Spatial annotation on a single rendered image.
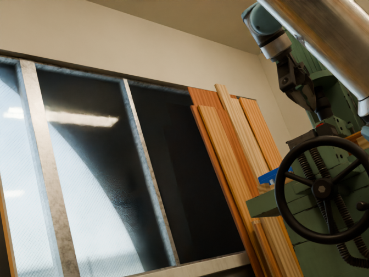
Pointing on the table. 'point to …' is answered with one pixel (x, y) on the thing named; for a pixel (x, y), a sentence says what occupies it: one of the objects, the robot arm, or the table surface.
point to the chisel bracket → (337, 126)
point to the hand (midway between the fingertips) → (311, 108)
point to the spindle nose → (322, 104)
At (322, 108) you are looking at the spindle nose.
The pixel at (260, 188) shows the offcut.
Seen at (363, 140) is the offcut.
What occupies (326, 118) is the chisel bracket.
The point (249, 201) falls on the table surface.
